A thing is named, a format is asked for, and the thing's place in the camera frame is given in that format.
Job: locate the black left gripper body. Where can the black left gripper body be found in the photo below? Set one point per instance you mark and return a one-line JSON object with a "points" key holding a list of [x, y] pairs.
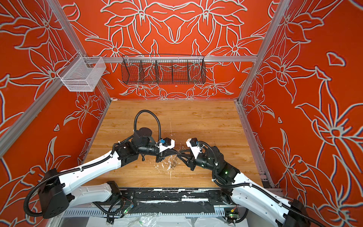
{"points": [[151, 150]]}

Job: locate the black wire wall basket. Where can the black wire wall basket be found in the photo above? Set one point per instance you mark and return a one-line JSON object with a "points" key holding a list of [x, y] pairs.
{"points": [[164, 69]]}

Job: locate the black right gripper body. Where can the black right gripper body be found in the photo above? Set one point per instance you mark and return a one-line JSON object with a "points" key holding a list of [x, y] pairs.
{"points": [[204, 161]]}

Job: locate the white wire wall basket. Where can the white wire wall basket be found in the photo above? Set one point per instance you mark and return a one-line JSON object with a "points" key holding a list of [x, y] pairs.
{"points": [[79, 75]]}

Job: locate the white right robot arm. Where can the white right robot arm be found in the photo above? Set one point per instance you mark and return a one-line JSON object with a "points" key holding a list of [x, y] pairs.
{"points": [[242, 191]]}

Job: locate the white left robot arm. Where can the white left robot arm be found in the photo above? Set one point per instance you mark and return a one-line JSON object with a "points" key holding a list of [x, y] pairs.
{"points": [[58, 191]]}

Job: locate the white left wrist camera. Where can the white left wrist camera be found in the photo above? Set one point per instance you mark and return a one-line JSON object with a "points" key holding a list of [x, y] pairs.
{"points": [[166, 143]]}

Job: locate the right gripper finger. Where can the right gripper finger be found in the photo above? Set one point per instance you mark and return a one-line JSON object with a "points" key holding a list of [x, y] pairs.
{"points": [[189, 161], [187, 152]]}

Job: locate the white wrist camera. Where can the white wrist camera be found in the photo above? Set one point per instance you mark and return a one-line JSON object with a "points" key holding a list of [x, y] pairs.
{"points": [[193, 144], [166, 143]]}

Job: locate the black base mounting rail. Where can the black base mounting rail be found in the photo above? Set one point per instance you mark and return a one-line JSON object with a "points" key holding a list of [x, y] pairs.
{"points": [[168, 201]]}

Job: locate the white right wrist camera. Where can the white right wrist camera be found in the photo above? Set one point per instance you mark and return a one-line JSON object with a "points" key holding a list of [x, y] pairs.
{"points": [[193, 144]]}

